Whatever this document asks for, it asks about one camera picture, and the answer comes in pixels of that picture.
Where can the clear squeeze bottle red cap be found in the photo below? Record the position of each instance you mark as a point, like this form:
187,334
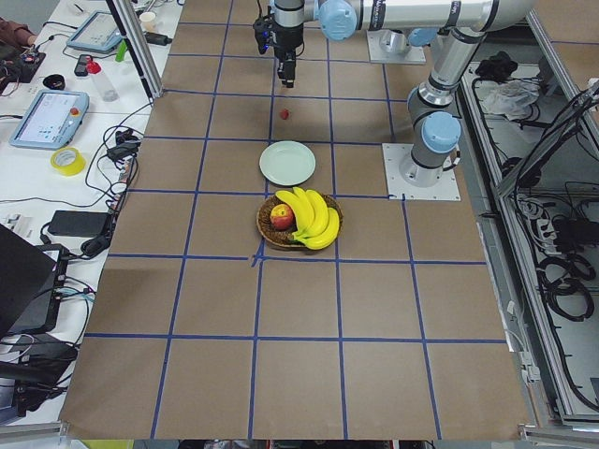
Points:
101,81

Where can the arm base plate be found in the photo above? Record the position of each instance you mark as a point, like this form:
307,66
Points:
408,181
390,47

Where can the wicker basket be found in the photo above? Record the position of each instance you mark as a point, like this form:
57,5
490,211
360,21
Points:
275,237

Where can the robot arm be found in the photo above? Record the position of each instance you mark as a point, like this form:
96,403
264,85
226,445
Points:
458,27

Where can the yellow banana bunch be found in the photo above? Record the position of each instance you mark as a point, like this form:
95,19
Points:
317,224

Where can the black laptop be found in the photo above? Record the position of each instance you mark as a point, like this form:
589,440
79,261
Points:
31,276

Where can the teach pendant near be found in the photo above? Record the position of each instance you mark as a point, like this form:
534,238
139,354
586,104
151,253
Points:
51,121

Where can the yellow tape roll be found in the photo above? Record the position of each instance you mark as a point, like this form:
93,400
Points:
68,161

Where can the red apple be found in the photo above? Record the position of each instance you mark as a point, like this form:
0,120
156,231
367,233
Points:
282,217

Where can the black power adapter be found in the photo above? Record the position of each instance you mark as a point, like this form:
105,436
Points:
73,223

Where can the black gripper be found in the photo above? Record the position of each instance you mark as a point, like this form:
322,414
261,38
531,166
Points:
287,43

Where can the white paper cup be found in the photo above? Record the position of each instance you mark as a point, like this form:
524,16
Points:
148,20

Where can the teach pendant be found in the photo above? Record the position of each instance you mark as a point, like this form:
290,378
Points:
51,121
99,33

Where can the light green plate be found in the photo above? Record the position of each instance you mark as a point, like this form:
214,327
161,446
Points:
287,163

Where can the aluminium frame post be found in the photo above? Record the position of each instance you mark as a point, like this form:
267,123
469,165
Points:
130,29

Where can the teach pendant far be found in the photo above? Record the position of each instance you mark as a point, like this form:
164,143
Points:
99,33

